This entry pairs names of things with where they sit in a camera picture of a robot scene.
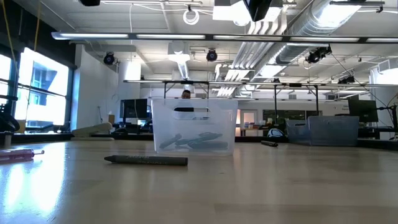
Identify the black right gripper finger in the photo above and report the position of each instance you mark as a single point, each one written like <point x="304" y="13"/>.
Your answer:
<point x="253" y="7"/>
<point x="263" y="7"/>

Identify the black computer monitor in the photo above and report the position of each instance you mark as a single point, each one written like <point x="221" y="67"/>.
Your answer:
<point x="135" y="108"/>
<point x="363" y="110"/>

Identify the silver ventilation duct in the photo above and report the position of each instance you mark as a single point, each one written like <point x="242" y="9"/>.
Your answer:
<point x="317" y="18"/>

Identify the pink mechanical pencil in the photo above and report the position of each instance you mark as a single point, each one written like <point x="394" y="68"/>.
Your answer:
<point x="17" y="154"/>

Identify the grey stapler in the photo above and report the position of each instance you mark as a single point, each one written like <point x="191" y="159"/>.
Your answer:
<point x="91" y="129"/>

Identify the black dome ceiling camera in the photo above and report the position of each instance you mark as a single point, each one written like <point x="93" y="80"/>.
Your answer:
<point x="109" y="58"/>
<point x="211" y="55"/>

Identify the clear narrow plastic bin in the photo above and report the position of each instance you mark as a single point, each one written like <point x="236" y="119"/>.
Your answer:
<point x="217" y="124"/>

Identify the person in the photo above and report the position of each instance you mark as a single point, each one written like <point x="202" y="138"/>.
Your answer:
<point x="186" y="94"/>

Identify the black ceiling camera cluster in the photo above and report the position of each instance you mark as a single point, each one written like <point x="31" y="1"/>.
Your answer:
<point x="318" y="54"/>

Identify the smoky grey plastic bin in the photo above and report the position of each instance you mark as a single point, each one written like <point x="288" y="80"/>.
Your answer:
<point x="326" y="130"/>

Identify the yellow cup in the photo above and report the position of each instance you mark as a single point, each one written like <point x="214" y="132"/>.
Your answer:
<point x="22" y="127"/>

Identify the dark grey printed crayon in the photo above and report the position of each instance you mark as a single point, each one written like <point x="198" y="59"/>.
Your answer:
<point x="146" y="160"/>

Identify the green pen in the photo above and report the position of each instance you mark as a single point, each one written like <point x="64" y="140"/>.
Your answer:
<point x="199" y="138"/>

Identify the black pen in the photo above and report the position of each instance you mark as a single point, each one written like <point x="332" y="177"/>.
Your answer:
<point x="208" y="145"/>
<point x="269" y="143"/>

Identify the long ceiling light bar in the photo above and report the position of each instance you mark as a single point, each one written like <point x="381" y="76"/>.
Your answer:
<point x="186" y="36"/>

